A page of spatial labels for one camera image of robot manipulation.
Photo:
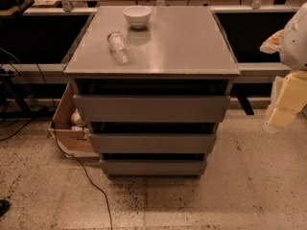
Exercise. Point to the grey drawer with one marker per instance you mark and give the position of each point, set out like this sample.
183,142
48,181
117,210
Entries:
152,143
152,109
156,167

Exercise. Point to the cardboard box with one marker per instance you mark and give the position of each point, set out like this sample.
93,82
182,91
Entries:
71,138

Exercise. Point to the clear plastic bottle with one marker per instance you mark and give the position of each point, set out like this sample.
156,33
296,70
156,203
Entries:
119,47

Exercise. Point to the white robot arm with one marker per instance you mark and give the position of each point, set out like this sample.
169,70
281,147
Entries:
290,43

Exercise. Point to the grey top drawer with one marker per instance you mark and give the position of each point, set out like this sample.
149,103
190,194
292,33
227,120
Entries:
152,109

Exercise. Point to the white ceramic bowl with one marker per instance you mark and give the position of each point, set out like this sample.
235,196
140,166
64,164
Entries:
137,16

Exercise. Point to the grey bottom drawer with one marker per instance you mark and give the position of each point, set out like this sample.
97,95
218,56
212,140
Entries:
156,167

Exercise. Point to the grey drawer cabinet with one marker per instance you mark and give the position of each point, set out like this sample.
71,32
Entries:
181,52

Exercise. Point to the white cup in box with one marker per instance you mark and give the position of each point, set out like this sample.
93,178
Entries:
76,119

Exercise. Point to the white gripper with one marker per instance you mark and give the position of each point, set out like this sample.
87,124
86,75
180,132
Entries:
295,45

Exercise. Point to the black shoe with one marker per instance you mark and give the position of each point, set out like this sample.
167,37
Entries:
4,207

